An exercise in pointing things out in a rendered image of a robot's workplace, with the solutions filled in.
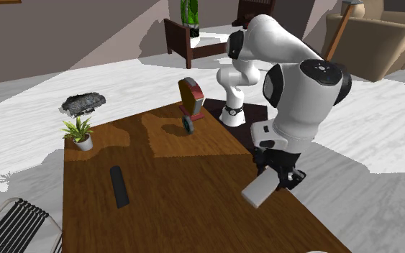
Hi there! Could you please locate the beige armchair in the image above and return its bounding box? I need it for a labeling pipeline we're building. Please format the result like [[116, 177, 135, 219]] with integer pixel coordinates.
[[320, 0, 405, 83]]

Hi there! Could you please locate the dark grey rough lump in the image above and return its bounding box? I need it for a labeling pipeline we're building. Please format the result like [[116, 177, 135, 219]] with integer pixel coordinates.
[[60, 91, 107, 118]]

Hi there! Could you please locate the black remote control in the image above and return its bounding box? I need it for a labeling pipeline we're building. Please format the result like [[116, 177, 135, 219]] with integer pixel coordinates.
[[109, 165, 131, 210]]

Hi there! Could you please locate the brown pole floor lamp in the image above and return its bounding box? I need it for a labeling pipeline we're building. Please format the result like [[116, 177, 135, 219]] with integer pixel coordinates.
[[324, 0, 365, 63]]

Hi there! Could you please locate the tall green plant black pot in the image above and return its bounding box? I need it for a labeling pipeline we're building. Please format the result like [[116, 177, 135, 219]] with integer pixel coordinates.
[[180, 0, 201, 39]]

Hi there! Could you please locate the dark wooden side table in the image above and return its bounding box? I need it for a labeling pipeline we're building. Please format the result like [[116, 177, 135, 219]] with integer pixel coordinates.
[[163, 17, 232, 70]]

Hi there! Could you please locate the metal chair with black slats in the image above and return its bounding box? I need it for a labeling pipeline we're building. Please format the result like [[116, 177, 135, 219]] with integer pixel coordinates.
[[0, 197, 64, 253]]

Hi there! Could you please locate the green plant in white pot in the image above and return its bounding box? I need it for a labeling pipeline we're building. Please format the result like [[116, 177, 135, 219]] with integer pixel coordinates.
[[59, 116, 96, 152]]

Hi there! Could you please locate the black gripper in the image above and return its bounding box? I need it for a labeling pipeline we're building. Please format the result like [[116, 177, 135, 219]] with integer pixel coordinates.
[[252, 146, 307, 192]]

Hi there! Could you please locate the brown wooden table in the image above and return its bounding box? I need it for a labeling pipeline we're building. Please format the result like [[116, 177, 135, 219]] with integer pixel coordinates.
[[62, 101, 352, 253]]

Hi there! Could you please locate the white flat rectangular box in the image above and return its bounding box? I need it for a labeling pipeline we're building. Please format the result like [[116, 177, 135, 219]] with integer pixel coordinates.
[[240, 165, 281, 209]]

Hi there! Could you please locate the red and yellow wheeled toy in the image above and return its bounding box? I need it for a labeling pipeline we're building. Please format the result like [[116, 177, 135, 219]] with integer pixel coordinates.
[[177, 76, 206, 135]]

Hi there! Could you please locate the dark wooden cabinet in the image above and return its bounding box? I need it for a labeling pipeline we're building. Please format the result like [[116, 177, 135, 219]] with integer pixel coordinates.
[[231, 0, 277, 29]]

